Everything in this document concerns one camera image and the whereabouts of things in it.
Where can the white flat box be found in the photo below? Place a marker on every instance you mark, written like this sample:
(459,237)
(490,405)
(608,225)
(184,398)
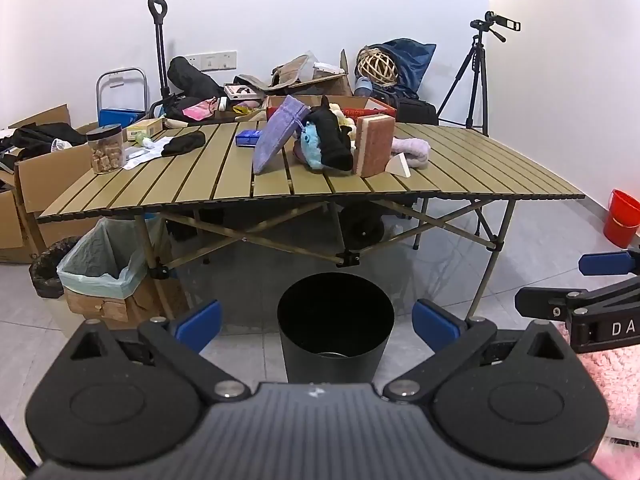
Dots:
(326,67)

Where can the beige fleece cloth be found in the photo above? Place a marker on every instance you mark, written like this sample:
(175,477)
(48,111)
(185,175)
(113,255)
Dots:
(290,67)

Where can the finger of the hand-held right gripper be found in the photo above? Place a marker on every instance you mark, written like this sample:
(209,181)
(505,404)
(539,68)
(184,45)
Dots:
(540,302)
(600,263)

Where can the red cardboard box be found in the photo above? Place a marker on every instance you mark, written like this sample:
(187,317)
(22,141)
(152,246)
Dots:
(372,111)

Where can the black clothing pile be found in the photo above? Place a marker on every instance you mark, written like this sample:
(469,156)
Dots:
(45,135)

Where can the blue plush toy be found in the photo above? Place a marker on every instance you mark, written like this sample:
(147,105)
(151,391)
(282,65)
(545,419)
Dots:
(312,146)

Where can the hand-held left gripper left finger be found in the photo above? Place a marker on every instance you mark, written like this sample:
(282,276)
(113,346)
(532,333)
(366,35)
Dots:
(200,325)

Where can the blue tissue pack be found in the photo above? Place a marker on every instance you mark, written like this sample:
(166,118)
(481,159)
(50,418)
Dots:
(247,138)

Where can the white box with dark picture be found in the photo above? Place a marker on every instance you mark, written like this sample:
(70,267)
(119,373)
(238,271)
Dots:
(242,91)

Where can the woven rattan ball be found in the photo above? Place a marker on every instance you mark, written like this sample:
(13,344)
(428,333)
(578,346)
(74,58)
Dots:
(377,67)

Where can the black tripod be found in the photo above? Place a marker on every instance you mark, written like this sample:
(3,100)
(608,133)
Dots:
(477,70)

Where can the open brown cardboard box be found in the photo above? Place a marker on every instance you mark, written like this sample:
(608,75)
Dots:
(330,85)

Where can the white wall socket strip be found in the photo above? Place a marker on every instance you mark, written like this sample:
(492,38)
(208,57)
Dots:
(212,60)

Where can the white printed leaflet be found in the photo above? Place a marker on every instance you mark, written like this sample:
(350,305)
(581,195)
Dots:
(150,156)

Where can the black wagon wheel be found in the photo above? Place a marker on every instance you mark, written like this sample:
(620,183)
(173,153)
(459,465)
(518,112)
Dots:
(362,227)

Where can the pink packet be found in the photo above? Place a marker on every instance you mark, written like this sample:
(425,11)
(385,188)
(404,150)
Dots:
(200,110)

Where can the pink sponge block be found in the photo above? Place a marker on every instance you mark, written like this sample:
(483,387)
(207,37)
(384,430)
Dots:
(375,147)

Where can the red bucket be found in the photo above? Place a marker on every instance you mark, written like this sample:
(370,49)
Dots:
(622,220)

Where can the black round waste bin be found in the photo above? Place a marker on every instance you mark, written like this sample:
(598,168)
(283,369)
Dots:
(330,360)

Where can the lavender fluffy towel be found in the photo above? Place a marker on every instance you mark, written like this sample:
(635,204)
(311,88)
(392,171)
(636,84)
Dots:
(412,150)

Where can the yellow carton box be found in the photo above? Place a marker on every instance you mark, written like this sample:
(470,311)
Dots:
(144,129)

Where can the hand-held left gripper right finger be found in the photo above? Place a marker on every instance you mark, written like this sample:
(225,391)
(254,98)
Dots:
(435,327)

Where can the black bag-lined bin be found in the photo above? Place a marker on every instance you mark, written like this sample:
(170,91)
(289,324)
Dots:
(45,270)

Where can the large open cardboard box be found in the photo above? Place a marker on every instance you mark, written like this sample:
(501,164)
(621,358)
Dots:
(55,180)

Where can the black fabric bag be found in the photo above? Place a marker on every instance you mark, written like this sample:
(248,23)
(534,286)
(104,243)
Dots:
(192,77)

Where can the cream plush toy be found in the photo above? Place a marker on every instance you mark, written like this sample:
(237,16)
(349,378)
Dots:
(342,114)

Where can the grey blue water bottle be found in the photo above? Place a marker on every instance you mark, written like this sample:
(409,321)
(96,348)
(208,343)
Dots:
(362,87)

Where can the beige folding wagon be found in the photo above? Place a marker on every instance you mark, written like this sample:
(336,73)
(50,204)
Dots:
(200,124)

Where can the pale green bin liner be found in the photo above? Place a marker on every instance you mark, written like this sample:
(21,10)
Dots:
(87,260)

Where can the dark blue velvet bag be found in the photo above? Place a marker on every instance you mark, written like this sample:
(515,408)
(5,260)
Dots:
(412,60)

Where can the olive slatted folding table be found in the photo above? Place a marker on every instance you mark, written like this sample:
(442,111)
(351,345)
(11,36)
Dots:
(200,175)

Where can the white makeup sponge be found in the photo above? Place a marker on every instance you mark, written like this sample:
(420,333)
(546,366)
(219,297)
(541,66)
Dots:
(399,167)

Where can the yellow green packet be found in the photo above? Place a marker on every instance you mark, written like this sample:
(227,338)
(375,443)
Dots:
(247,106)

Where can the long black sock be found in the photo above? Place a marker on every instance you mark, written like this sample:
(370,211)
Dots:
(332,140)

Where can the silver folding cart frame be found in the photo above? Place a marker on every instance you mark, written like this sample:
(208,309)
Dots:
(122,72)

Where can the black knit cloth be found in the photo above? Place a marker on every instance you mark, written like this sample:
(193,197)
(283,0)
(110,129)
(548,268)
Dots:
(182,144)

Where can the clear jar with black lid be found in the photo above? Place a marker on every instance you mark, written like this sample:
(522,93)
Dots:
(106,152)

